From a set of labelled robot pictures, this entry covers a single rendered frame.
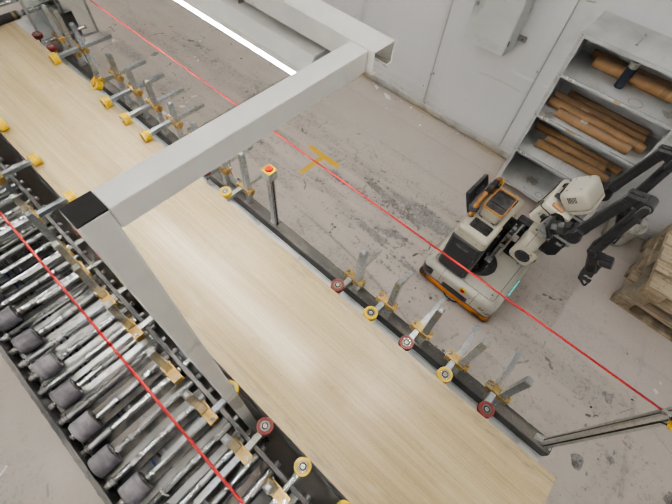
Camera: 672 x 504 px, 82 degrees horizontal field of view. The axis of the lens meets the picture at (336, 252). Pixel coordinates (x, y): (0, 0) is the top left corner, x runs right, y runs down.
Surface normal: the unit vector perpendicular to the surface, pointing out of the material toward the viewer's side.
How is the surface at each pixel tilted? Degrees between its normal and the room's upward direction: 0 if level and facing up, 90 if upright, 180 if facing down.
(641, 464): 0
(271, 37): 61
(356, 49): 0
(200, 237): 0
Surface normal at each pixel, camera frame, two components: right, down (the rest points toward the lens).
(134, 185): 0.06, -0.53
